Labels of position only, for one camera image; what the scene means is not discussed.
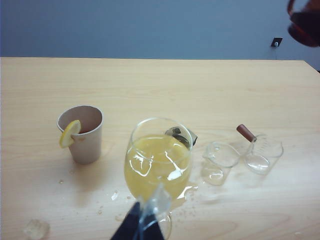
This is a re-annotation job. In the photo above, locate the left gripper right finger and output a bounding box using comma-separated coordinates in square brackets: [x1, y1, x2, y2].
[136, 183, 173, 240]

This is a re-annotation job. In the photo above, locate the clear glass measuring cup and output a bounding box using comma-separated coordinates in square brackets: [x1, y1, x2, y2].
[202, 141, 241, 186]

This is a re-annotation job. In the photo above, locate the beige paper cup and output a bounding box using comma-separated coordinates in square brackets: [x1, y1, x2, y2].
[56, 105, 104, 165]

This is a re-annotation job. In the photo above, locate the clear measuring cup wooden handle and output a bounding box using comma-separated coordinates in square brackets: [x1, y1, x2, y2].
[236, 124, 285, 176]

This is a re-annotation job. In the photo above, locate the wine glass with juice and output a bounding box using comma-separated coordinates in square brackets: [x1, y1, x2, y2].
[123, 117, 194, 240]

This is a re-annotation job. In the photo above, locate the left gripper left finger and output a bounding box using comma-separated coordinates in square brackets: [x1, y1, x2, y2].
[111, 201, 142, 240]

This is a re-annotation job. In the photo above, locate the black wall outlet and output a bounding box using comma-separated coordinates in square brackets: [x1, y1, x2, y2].
[270, 36, 284, 48]

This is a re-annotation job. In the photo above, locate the yellow lemon slice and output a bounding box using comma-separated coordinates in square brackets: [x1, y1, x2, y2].
[58, 119, 82, 149]

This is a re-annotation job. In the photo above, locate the melting ice cube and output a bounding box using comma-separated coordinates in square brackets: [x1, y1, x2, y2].
[23, 219, 51, 240]

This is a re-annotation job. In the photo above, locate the orange plastic measuring cup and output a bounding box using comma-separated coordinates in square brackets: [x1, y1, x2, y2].
[286, 0, 320, 48]

